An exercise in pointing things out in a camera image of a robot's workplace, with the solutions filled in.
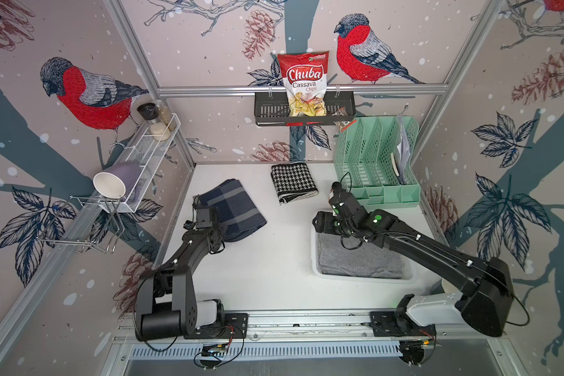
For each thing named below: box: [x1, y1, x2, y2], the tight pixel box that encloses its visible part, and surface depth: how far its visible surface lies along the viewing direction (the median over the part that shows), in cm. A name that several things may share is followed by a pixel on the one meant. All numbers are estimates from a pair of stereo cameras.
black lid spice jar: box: [137, 102, 171, 142], surface depth 83 cm
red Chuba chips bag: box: [277, 50, 330, 117], surface depth 84 cm
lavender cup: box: [92, 162, 142, 199], surface depth 64 cm
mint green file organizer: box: [333, 115, 421, 210], surface depth 106 cm
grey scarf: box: [316, 232, 408, 279], surface depth 82 cm
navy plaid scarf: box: [198, 179, 268, 243], surface depth 104 cm
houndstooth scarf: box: [271, 162, 319, 205], surface depth 109 cm
